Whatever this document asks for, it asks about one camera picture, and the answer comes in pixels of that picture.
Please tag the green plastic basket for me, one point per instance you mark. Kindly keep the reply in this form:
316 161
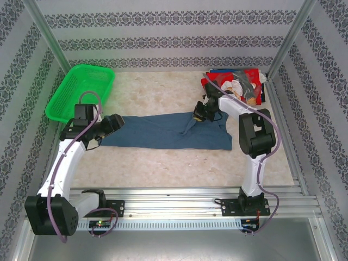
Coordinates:
79 89

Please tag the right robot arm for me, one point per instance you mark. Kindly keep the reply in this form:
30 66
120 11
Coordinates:
258 136

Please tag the red teddy bear t-shirt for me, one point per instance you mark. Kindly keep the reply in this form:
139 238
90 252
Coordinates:
251 79

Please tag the white folded garment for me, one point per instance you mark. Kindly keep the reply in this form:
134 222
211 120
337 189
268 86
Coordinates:
263 77

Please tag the metal sheet shelf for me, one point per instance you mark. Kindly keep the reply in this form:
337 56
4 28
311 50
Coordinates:
174 244

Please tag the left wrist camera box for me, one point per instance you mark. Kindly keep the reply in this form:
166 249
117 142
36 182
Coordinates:
98 115

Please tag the aluminium frame post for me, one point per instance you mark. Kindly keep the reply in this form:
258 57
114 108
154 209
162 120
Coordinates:
291 40
51 40

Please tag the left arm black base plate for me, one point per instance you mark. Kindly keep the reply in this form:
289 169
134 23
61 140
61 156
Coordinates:
117 208

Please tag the aluminium mounting rail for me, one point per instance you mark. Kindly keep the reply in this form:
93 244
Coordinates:
174 201

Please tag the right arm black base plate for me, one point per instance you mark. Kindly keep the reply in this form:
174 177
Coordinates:
228 208

